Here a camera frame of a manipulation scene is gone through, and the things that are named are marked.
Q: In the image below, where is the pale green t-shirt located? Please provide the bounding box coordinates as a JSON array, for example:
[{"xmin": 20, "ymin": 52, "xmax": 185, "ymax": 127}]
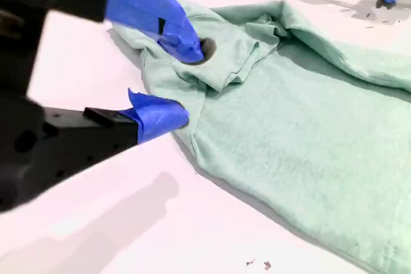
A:
[{"xmin": 110, "ymin": 0, "xmax": 411, "ymax": 274}]

